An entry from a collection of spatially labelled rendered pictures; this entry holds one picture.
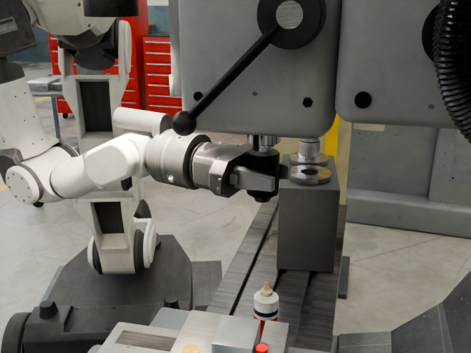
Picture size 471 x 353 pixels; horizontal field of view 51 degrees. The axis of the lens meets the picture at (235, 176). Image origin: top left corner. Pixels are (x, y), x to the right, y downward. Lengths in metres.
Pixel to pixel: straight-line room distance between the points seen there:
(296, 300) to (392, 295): 1.80
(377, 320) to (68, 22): 1.99
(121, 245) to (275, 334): 0.92
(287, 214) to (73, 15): 0.56
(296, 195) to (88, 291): 0.92
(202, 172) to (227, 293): 0.34
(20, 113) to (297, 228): 0.57
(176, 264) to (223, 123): 1.23
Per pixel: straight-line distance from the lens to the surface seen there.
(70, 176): 0.93
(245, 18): 0.57
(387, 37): 0.54
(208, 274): 2.04
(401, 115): 0.55
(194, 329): 0.72
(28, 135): 0.99
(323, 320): 0.93
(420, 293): 2.81
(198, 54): 0.59
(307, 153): 1.10
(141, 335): 0.78
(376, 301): 2.68
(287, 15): 0.53
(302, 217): 1.00
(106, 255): 1.59
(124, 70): 1.32
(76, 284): 1.75
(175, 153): 0.74
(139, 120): 0.79
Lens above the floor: 1.48
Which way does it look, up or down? 21 degrees down
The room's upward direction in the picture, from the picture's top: straight up
